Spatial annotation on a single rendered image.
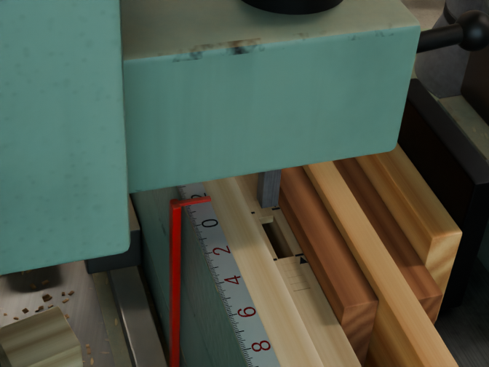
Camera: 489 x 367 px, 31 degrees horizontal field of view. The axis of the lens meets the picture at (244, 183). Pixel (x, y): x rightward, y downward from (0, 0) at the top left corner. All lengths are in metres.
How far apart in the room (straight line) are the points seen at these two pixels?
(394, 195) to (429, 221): 0.03
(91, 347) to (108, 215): 0.25
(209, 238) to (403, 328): 0.10
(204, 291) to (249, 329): 0.05
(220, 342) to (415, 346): 0.09
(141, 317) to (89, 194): 0.26
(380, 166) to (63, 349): 0.21
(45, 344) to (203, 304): 0.13
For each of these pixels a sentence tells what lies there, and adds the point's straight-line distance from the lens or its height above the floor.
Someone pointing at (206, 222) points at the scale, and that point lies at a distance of 0.43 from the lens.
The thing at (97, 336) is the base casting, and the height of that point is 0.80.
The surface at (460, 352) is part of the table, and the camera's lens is 0.47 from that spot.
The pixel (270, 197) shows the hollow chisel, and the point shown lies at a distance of 0.45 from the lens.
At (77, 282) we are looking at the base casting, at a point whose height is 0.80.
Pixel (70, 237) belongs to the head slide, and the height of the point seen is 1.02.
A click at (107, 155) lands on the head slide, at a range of 0.32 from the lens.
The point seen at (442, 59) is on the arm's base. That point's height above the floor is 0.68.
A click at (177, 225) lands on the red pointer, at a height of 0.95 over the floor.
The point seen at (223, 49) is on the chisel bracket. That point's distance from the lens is 0.35.
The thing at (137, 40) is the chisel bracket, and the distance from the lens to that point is 0.35.
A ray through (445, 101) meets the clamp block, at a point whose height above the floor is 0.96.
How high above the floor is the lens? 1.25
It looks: 40 degrees down
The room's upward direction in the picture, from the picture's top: 4 degrees clockwise
